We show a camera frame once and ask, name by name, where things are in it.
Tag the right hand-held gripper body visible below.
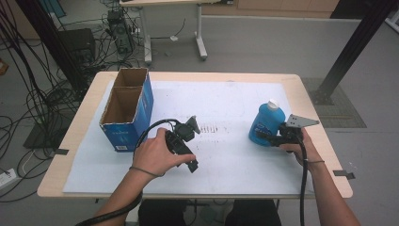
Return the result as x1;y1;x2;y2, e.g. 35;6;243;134
269;113;320;147

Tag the white desk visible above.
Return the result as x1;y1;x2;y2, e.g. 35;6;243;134
119;0;234;66

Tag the black slanted metal post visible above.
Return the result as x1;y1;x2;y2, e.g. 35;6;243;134
14;0;92;95

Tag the person's left leg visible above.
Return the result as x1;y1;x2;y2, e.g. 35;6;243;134
137;199;189;226

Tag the white power strip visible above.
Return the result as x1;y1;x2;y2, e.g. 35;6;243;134
0;168;19;191

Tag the white table mat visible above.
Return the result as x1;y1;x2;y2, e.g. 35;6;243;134
62;79;315;196

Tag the person's right hand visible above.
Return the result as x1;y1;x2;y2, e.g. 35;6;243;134
279;127;325;172

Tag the person's right leg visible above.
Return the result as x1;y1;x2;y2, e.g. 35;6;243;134
224;199;282;226

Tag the tangle of black floor cables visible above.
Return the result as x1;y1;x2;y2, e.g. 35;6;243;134
0;0;133;203

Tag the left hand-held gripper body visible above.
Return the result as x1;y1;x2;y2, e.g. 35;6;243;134
164;115;201;156

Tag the grey grid floor mat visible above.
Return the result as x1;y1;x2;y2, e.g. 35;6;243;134
302;77;368;129

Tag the light wooden table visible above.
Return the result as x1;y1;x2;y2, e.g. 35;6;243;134
37;71;354;200

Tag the black square case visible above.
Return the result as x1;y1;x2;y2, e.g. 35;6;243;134
57;27;97;64

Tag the black flat stand base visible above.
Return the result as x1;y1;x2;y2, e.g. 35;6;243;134
23;112;69;151

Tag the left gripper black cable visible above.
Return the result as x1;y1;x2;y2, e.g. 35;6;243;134
74;118;183;226

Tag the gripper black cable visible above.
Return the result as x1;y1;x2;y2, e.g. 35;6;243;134
295;135;311;226
74;118;183;226

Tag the black computer tower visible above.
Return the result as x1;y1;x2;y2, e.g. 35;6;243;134
107;8;135;57

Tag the person's leg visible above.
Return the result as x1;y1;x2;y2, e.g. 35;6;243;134
137;199;189;226
224;199;282;226

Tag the black metal stand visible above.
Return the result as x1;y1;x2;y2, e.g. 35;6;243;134
310;0;399;106

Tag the black left wrist band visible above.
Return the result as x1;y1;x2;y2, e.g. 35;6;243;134
128;165;166;179

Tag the person's left hand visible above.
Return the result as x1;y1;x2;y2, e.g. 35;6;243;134
131;127;197;177

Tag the blue liquid bottle white cap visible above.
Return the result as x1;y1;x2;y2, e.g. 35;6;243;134
248;98;287;147

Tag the blue cardboard box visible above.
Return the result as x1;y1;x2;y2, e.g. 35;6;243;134
99;67;155;153

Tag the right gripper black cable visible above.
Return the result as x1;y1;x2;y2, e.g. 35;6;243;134
295;135;311;226

